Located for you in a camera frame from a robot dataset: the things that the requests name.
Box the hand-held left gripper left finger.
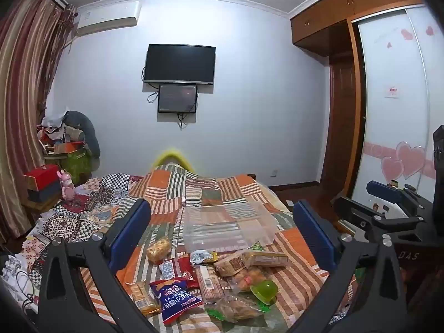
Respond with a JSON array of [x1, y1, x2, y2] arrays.
[[38, 198, 160, 333]]

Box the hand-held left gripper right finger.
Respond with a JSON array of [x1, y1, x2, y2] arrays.
[[288, 199, 406, 333]]

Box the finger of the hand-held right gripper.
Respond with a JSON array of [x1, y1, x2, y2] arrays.
[[331, 196, 426, 232], [367, 180, 434, 216]]

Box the clear plastic container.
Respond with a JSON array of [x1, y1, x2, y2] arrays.
[[182, 201, 276, 252]]

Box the brown wafer bar packet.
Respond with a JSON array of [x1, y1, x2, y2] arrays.
[[196, 265, 225, 302]]

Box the clear bag of brown snacks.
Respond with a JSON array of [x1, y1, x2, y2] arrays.
[[208, 295, 268, 323]]

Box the yellow bun packet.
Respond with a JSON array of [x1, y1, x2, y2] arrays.
[[147, 238, 172, 263]]

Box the checkered patchwork quilt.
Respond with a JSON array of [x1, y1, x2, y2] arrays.
[[0, 173, 143, 285]]

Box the sliced cake packet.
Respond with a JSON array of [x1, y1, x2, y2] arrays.
[[242, 250, 289, 268]]

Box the orange biscuit packet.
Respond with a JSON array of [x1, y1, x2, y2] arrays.
[[127, 281, 161, 316]]

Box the dark red snack packet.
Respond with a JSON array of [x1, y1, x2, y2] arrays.
[[178, 255, 202, 290]]

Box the green jelly cup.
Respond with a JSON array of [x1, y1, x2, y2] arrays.
[[250, 279, 279, 302]]

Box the white sliding wardrobe door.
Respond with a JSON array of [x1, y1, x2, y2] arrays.
[[350, 5, 444, 209]]

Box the blue chip bag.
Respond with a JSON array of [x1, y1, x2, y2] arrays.
[[149, 277, 203, 325]]

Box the pink toy figure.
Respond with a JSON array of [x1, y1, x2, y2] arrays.
[[57, 169, 76, 200]]

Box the brown wooden door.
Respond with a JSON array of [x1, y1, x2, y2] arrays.
[[319, 50, 365, 195]]

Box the brown biscuit packet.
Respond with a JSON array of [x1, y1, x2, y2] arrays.
[[213, 253, 250, 277]]

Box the yellow cushion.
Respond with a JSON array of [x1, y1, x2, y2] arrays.
[[153, 149, 196, 172]]

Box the green patterned bag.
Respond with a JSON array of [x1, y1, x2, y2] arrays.
[[59, 149, 92, 181]]

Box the dark blue box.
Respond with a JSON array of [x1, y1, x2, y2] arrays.
[[27, 182, 63, 203]]

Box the striped orange patchwork blanket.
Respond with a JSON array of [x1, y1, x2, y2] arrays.
[[80, 162, 351, 333]]

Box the red box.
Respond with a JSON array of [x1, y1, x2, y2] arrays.
[[24, 165, 61, 190]]

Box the orange flat box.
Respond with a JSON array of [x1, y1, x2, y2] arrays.
[[54, 142, 85, 155]]

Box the grey plush pillow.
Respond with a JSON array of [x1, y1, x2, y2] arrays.
[[64, 110, 101, 160]]

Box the pile of clothes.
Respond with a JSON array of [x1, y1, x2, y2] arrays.
[[37, 111, 70, 146]]

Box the striped curtain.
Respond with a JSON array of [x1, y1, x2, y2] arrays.
[[0, 0, 77, 247]]

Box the wooden overhead cabinet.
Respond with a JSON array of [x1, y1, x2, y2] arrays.
[[291, 0, 422, 56]]

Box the white air conditioner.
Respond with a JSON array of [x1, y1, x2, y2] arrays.
[[76, 2, 140, 36]]

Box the black monitor cable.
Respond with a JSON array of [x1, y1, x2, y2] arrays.
[[178, 112, 195, 130]]

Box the small black wall monitor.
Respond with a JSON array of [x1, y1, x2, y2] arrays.
[[158, 84, 198, 113]]

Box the black wall television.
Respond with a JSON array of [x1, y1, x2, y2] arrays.
[[143, 44, 216, 85]]

